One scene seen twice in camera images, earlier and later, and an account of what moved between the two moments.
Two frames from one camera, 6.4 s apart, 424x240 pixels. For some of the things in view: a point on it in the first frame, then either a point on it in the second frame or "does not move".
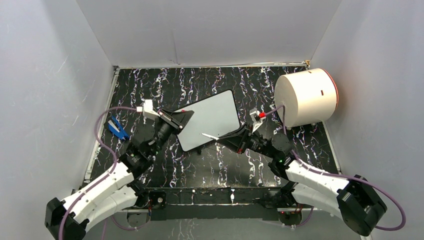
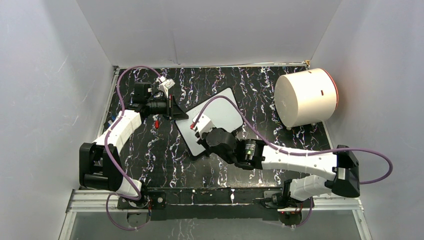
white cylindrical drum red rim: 309,96 does not move
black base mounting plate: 211,203 does not move
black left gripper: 177,120 -> 173,112
